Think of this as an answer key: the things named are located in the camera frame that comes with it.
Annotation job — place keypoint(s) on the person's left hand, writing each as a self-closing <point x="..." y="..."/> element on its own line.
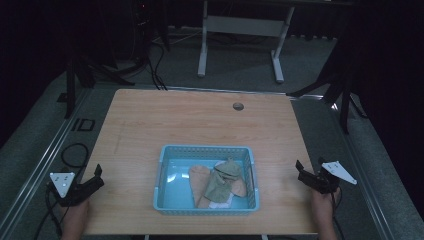
<point x="76" y="213"/>

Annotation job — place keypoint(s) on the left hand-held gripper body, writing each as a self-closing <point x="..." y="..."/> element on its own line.
<point x="62" y="182"/>

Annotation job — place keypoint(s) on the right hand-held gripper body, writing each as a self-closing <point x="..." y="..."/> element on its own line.
<point x="330" y="176"/>

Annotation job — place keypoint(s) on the beige sock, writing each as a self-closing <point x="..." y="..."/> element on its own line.
<point x="198" y="183"/>
<point x="240" y="189"/>

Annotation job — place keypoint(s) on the dark computer tower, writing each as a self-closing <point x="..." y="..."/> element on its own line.
<point x="142" y="30"/>

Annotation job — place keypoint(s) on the white metal desk frame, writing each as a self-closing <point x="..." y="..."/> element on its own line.
<point x="245" y="26"/>

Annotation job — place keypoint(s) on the person's right hand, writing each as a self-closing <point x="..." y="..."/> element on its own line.
<point x="325" y="203"/>

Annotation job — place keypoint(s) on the silver floor rail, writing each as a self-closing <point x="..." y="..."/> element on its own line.
<point x="40" y="166"/>
<point x="363" y="186"/>

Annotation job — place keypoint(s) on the black metal stand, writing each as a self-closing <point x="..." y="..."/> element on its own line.
<point x="86" y="71"/>
<point x="336" y="86"/>

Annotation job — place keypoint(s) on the black square floor bracket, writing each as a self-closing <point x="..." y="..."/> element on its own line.
<point x="85" y="124"/>

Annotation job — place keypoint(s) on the olive green sock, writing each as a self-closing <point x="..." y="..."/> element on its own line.
<point x="221" y="181"/>

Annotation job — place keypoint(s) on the light blue plastic basket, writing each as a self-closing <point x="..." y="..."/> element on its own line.
<point x="173" y="186"/>

